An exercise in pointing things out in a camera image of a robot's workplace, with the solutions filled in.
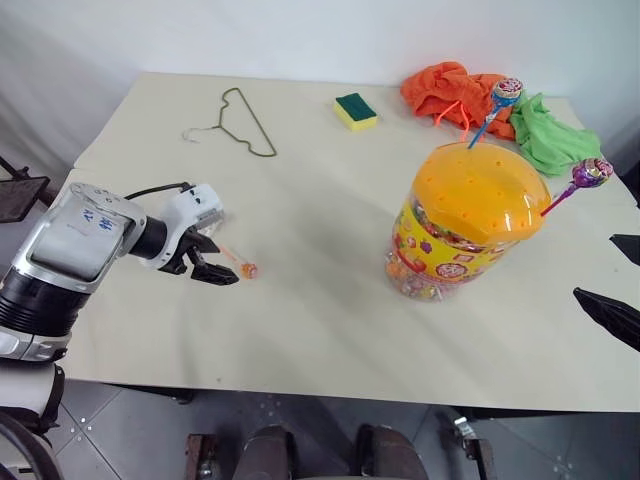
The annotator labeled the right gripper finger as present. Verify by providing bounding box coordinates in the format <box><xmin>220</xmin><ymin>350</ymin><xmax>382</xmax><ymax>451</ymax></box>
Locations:
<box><xmin>572</xmin><ymin>287</ymin><xmax>640</xmax><ymax>352</ymax></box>
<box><xmin>609</xmin><ymin>233</ymin><xmax>640</xmax><ymax>267</ymax></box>

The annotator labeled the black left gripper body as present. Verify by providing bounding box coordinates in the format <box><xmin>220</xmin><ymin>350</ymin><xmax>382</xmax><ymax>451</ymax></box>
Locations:
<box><xmin>158</xmin><ymin>229</ymin><xmax>202</xmax><ymax>276</ymax></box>

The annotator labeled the orange lollipop with orange stick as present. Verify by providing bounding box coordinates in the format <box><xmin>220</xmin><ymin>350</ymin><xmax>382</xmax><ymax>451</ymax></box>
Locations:
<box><xmin>217</xmin><ymin>244</ymin><xmax>262</xmax><ymax>281</ymax></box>

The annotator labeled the orange perforated jar lid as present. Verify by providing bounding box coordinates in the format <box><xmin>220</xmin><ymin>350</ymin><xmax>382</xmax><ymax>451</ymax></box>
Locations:
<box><xmin>411</xmin><ymin>141</ymin><xmax>552</xmax><ymax>246</ymax></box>

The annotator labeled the clear plastic candy jar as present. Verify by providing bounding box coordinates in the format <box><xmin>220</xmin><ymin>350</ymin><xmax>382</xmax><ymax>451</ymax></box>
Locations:
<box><xmin>383</xmin><ymin>193</ymin><xmax>507</xmax><ymax>304</ymax></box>

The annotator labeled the purple lollipop with pink stick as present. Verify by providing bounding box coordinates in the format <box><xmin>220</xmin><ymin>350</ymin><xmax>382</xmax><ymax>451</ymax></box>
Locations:
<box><xmin>539</xmin><ymin>157</ymin><xmax>614</xmax><ymax>219</ymax></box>

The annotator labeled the green crumpled cloth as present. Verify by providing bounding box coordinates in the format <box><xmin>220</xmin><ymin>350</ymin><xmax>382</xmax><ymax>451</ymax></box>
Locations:
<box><xmin>508</xmin><ymin>92</ymin><xmax>602</xmax><ymax>178</ymax></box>

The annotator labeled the black stand beside table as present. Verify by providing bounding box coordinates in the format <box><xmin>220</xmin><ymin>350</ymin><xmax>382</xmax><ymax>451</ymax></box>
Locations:
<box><xmin>0</xmin><ymin>154</ymin><xmax>52</xmax><ymax>224</ymax></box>

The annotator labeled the brown rusty block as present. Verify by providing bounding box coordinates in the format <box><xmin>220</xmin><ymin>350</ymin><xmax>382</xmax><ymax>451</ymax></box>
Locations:
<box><xmin>185</xmin><ymin>433</ymin><xmax>220</xmax><ymax>480</ymax></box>

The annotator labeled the dark rounded shape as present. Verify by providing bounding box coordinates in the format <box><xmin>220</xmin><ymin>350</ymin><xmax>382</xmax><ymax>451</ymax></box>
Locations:
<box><xmin>239</xmin><ymin>424</ymin><xmax>297</xmax><ymax>480</ymax></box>
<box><xmin>353</xmin><ymin>423</ymin><xmax>427</xmax><ymax>480</ymax></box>

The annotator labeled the lollipop with blue stick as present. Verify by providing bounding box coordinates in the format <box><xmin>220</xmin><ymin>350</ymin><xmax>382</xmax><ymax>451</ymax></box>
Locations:
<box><xmin>467</xmin><ymin>77</ymin><xmax>526</xmax><ymax>151</ymax></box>

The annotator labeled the yellow and green sponge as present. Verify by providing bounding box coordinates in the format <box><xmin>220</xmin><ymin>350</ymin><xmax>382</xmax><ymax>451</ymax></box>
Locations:
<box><xmin>333</xmin><ymin>91</ymin><xmax>379</xmax><ymax>134</ymax></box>

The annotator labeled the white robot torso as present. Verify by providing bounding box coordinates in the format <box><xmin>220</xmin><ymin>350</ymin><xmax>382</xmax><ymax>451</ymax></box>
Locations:
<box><xmin>0</xmin><ymin>363</ymin><xmax>67</xmax><ymax>436</ymax></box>

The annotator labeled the orange crumpled cloth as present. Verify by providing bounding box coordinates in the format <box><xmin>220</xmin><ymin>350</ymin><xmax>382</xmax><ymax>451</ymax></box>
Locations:
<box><xmin>399</xmin><ymin>60</ymin><xmax>522</xmax><ymax>142</ymax></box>

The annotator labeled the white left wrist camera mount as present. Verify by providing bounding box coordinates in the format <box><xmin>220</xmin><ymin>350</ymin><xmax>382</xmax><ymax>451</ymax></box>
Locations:
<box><xmin>149</xmin><ymin>183</ymin><xmax>225</xmax><ymax>272</ymax></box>

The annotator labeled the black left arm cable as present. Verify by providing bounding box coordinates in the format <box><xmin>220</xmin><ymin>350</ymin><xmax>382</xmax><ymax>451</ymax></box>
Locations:
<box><xmin>122</xmin><ymin>182</ymin><xmax>195</xmax><ymax>202</ymax></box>

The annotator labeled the olive wire clothes hanger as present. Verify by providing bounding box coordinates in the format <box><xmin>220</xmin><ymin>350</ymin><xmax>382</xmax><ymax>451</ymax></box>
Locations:
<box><xmin>181</xmin><ymin>87</ymin><xmax>278</xmax><ymax>159</ymax></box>

